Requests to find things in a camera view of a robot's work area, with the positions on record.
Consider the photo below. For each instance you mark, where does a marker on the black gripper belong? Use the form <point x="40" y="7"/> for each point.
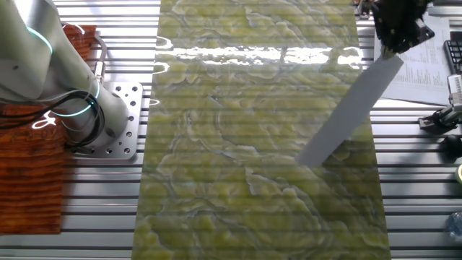
<point x="397" y="20"/>

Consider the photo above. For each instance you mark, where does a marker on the printed white paper sheet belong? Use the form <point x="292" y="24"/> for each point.
<point x="422" y="76"/>

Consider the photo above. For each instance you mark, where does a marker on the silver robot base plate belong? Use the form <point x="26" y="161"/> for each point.
<point x="131" y="119"/>

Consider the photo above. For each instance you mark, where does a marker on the green marble pattern mat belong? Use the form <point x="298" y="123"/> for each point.
<point x="216" y="162"/>

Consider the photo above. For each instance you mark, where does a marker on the black round knob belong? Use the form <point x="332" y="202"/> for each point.
<point x="451" y="146"/>

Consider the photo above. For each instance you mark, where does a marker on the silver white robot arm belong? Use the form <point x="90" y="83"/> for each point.
<point x="36" y="65"/>

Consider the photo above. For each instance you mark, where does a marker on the black keyboard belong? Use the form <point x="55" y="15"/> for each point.
<point x="454" y="54"/>

